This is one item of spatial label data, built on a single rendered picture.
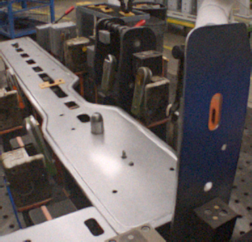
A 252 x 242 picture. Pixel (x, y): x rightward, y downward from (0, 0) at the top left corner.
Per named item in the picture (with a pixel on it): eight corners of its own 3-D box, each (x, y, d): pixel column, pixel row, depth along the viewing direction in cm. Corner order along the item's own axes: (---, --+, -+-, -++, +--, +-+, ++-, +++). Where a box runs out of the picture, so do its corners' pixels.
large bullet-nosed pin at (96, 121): (89, 135, 84) (86, 111, 81) (100, 132, 86) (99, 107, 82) (94, 141, 82) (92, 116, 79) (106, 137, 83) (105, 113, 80)
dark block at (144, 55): (134, 174, 116) (132, 52, 96) (151, 168, 119) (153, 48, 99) (142, 182, 112) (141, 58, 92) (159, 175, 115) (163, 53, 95)
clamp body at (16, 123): (3, 181, 112) (-19, 90, 96) (35, 172, 118) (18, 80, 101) (10, 197, 105) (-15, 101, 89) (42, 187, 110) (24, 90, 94)
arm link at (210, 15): (225, 60, 134) (228, 4, 121) (225, 80, 119) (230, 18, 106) (196, 56, 137) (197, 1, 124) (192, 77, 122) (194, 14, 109)
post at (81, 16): (79, 90, 177) (74, 6, 156) (93, 87, 180) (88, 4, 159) (85, 96, 171) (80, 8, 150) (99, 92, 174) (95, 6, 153)
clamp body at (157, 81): (128, 187, 111) (126, 78, 93) (159, 175, 115) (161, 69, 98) (144, 202, 103) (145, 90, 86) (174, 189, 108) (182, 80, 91)
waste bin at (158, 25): (115, 61, 420) (113, 4, 386) (149, 52, 449) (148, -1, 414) (143, 73, 385) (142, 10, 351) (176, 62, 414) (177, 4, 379)
